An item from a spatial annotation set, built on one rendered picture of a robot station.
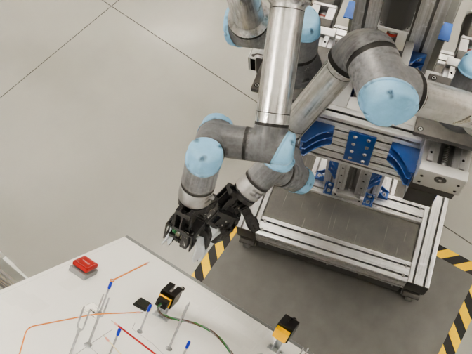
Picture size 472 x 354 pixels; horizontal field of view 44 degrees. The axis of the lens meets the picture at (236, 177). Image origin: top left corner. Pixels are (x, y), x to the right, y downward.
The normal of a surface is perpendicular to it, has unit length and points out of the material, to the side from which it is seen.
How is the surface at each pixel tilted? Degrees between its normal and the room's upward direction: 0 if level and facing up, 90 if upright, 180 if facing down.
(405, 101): 86
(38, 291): 48
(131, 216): 0
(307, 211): 0
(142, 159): 0
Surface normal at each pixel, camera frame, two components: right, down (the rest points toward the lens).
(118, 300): 0.37, -0.87
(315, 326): -0.05, -0.47
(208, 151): 0.21, -0.70
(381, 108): 0.09, 0.84
